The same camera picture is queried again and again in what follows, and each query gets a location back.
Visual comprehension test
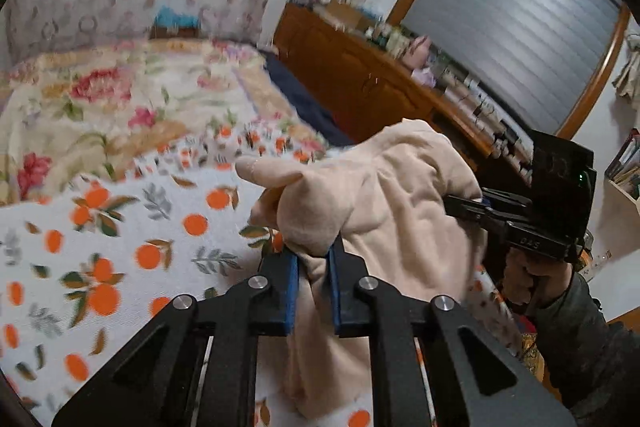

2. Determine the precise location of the open cardboard box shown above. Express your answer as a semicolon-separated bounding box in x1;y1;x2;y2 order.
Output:
314;0;375;32

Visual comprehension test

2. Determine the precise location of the pink tissue pack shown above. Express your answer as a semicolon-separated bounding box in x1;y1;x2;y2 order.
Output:
411;67;437;89

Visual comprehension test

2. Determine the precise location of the navy blue bed sheet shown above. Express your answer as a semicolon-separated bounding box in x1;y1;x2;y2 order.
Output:
262;51;354;147

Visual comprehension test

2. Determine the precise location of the grey window roller blind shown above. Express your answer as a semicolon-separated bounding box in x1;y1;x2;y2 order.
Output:
402;0;622;133

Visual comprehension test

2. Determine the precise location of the cardboard box with blue cloth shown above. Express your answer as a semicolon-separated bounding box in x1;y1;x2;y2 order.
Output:
150;6;201;39

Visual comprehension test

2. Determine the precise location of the long wooden cabinet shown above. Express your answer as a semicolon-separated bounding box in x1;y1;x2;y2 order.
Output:
273;3;528;193

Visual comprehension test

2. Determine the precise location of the peach printed t-shirt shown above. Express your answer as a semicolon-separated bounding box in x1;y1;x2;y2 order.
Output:
235;119;487;419

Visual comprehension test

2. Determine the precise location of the floral beige bed quilt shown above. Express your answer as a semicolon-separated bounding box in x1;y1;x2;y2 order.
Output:
1;39;329;205

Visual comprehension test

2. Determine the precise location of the person's dark sleeved forearm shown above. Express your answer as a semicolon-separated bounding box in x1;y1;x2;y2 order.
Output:
530;274;640;426

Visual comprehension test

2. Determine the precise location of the person's right hand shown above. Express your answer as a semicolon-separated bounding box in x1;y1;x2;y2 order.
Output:
502;248;573;306

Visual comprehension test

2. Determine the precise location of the orange print white blanket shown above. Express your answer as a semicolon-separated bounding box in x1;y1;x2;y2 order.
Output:
1;133;522;426

